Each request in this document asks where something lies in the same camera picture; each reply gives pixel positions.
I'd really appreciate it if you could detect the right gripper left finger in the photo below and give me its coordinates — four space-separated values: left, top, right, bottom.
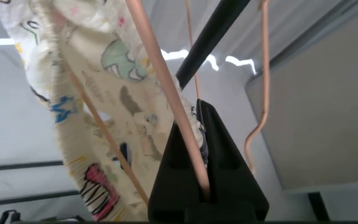
147 121 211 222

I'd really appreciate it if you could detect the pink clothes hanger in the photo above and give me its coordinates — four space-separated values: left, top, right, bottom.
68 0 211 207
184 0 272 175

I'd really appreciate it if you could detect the cream printed garment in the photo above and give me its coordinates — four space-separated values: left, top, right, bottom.
0 0 209 222

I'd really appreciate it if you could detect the white curtain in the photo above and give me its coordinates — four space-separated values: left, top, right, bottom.
0 0 347 76

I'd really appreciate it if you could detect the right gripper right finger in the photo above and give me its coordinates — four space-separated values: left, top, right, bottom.
196 98 270 222

